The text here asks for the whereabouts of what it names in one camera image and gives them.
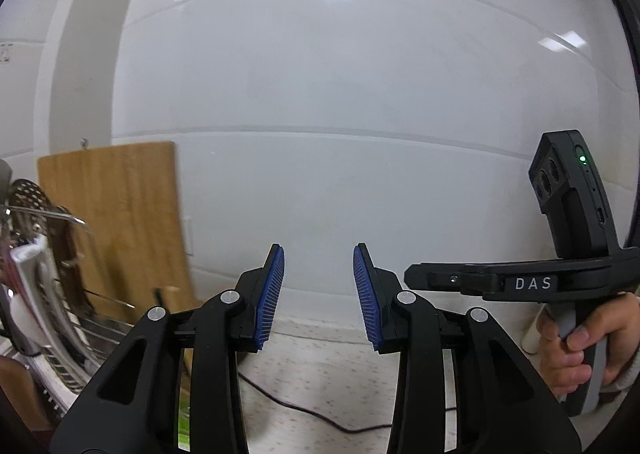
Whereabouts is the black power cable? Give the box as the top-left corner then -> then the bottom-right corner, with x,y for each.
237,369 -> 458,433

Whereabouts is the person's right hand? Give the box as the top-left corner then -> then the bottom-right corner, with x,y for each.
537,294 -> 640,402

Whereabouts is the metal skimmer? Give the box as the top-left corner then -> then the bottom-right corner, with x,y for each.
9,178 -> 53,235

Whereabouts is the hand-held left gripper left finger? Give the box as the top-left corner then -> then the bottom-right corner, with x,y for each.
50,243 -> 286,454

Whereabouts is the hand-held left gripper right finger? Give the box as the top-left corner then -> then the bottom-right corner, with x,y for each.
352,243 -> 586,454

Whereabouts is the green drip tray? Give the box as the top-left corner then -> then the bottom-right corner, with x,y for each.
175,384 -> 193,451

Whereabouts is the metal wire utensil rack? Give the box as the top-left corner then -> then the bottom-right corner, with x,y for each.
0,204 -> 196,415

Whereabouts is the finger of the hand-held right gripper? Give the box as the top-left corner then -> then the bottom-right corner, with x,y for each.
404,261 -> 501,296

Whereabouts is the wooden cutting board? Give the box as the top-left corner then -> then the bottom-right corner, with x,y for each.
37,141 -> 198,315

